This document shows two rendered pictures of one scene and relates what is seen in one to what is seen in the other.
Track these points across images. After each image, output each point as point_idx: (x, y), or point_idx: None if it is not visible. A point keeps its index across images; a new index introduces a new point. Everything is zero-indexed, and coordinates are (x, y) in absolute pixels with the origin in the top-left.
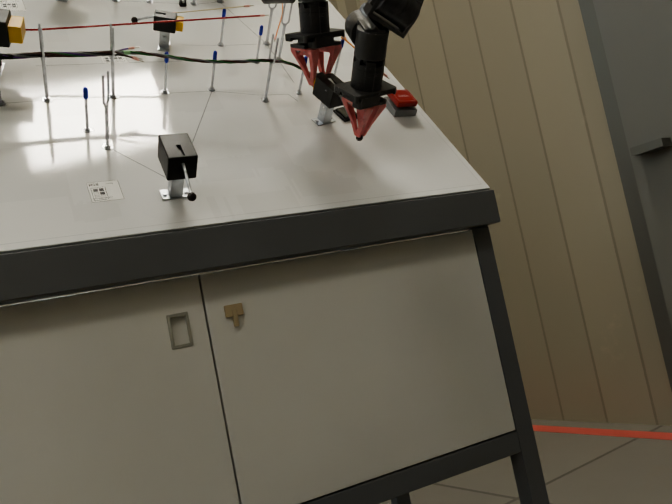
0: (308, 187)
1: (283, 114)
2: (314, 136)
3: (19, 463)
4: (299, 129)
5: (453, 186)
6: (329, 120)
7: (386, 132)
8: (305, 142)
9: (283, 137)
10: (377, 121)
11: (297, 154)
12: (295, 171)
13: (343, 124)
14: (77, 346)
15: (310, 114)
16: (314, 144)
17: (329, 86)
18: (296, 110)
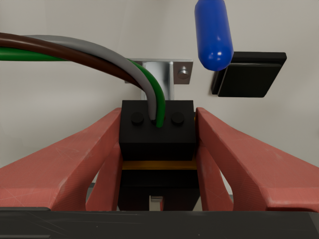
0: (16, 160)
1: (33, 9)
2: (90, 100)
3: None
4: (61, 75)
5: (227, 190)
6: (165, 86)
7: (267, 130)
8: (56, 106)
9: (1, 84)
10: (294, 107)
11: (21, 122)
12: (3, 142)
13: (199, 93)
14: None
15: (136, 39)
16: (75, 114)
17: (122, 209)
18: (97, 6)
